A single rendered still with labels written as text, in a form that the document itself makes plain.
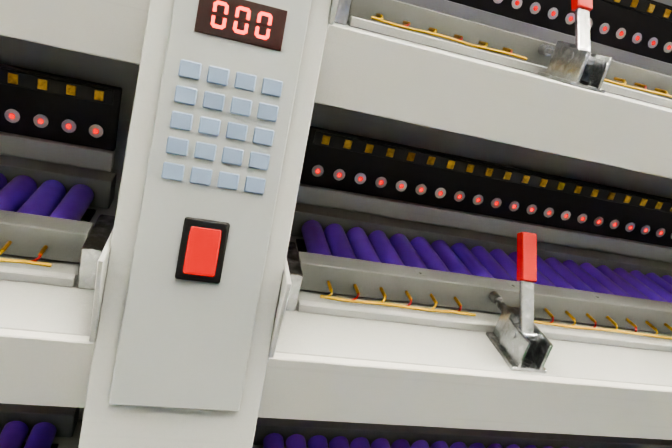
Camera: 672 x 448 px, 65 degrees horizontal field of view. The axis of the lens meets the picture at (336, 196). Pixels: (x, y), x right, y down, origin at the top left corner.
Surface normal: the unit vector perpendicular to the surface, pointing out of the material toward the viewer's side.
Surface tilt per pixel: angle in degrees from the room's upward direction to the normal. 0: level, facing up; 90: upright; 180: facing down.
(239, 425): 90
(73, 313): 17
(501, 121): 107
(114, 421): 90
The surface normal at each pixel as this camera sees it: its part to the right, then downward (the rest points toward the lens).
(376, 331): 0.24, -0.91
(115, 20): 0.18, 0.37
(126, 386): 0.24, 0.10
